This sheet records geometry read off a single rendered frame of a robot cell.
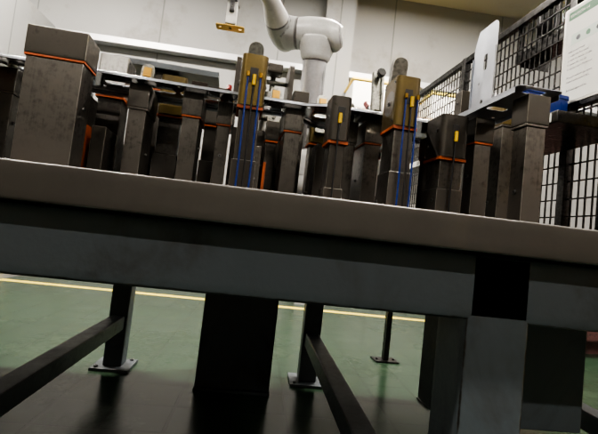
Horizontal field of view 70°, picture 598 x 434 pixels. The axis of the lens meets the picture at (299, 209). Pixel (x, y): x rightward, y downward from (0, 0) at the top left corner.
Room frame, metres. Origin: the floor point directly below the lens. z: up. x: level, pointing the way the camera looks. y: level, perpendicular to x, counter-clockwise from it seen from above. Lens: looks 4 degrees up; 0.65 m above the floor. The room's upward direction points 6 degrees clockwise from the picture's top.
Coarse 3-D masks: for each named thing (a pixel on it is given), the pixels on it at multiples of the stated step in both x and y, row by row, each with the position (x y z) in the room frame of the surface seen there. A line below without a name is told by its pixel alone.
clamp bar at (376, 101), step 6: (378, 72) 1.32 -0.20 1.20; (384, 72) 1.32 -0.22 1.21; (372, 78) 1.36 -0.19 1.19; (378, 78) 1.36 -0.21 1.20; (372, 84) 1.35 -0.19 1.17; (378, 84) 1.35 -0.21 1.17; (372, 90) 1.35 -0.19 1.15; (378, 90) 1.35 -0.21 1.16; (372, 96) 1.34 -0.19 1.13; (378, 96) 1.35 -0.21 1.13; (372, 102) 1.33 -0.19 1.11; (378, 102) 1.35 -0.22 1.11; (372, 108) 1.33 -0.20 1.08; (378, 108) 1.34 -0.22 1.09
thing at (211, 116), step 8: (224, 88) 1.28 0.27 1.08; (208, 96) 1.27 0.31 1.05; (208, 112) 1.27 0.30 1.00; (216, 112) 1.27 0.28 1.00; (208, 120) 1.27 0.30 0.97; (208, 128) 1.28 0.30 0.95; (208, 136) 1.28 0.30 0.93; (208, 144) 1.28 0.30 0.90; (208, 152) 1.28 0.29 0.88; (200, 160) 1.28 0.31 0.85; (208, 160) 1.28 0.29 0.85; (200, 168) 1.28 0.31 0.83; (208, 168) 1.28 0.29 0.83; (200, 176) 1.28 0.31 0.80; (208, 176) 1.28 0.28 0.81
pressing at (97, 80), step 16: (16, 64) 1.03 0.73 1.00; (96, 80) 1.08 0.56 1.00; (112, 80) 1.06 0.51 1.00; (128, 80) 1.06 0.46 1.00; (144, 80) 1.04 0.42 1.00; (160, 80) 1.01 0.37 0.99; (160, 96) 1.16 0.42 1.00; (176, 96) 1.15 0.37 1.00; (224, 96) 1.10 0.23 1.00; (272, 112) 1.19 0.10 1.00; (304, 112) 1.16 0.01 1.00; (320, 112) 1.14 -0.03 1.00; (352, 112) 1.11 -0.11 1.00; (368, 112) 1.06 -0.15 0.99; (320, 128) 1.27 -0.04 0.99
